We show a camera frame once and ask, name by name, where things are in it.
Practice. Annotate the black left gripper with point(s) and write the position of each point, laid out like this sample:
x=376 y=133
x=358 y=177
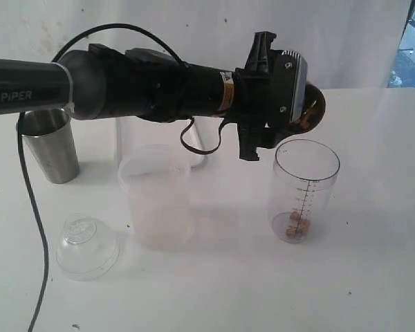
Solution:
x=262 y=105

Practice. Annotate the brown wooden cup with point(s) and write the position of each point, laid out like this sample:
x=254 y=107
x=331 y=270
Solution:
x=312 y=113

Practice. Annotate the stainless steel cup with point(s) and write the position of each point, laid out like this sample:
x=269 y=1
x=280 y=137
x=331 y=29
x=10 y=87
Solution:
x=49 y=137

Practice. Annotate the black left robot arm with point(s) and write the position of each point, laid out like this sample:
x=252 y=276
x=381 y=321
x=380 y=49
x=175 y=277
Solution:
x=103 y=83

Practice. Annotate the clear measuring beaker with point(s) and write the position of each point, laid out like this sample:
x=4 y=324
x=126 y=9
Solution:
x=302 y=180

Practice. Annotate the clear plastic dome lid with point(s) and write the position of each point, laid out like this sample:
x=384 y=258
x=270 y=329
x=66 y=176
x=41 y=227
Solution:
x=87 y=248

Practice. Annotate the translucent plastic container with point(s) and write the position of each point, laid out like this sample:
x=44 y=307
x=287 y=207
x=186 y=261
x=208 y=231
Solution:
x=155 y=181

